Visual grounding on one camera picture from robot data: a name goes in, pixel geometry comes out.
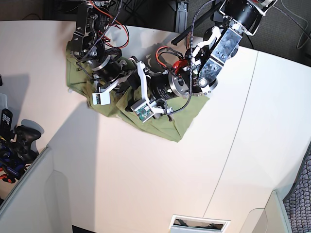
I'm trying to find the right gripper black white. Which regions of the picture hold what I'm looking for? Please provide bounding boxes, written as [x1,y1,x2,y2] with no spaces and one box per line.
[86,54,135,96]

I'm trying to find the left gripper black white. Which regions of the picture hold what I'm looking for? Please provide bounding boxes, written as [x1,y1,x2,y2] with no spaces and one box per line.
[126,56,190,119]

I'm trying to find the green t-shirt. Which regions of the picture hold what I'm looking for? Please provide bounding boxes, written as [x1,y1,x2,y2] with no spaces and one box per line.
[66,41,210,143]

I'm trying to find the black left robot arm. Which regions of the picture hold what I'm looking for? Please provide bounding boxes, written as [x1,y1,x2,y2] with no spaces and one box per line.
[130,0,276,122]

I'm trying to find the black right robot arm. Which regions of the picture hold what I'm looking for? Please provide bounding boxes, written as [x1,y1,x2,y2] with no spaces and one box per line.
[66,0,135,97]

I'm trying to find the black game controller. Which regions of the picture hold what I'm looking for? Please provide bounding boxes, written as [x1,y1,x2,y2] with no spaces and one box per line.
[11,125,41,164]

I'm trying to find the white paper sheet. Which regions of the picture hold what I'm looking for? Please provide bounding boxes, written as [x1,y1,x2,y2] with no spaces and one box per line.
[0,93,8,110]

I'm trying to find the black remote control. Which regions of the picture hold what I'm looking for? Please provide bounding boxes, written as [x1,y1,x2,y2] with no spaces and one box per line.
[0,108,13,133]

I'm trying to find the blue orange clamp tools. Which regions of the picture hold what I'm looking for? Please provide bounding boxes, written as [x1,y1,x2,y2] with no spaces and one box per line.
[0,145,27,183]

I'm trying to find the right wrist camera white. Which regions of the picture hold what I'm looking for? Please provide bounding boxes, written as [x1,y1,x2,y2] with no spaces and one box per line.
[92,92,111,105]

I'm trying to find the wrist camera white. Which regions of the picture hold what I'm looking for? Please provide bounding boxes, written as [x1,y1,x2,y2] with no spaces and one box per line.
[131,99,156,123]
[92,92,111,105]

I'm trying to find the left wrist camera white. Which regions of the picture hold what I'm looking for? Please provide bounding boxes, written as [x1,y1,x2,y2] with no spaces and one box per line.
[131,99,156,123]

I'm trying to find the aluminium frame post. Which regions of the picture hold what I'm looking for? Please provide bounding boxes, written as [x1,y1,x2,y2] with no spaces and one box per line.
[175,0,189,33]

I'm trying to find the white cable on floor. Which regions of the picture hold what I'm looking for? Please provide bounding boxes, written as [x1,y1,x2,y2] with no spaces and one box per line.
[279,0,311,49]

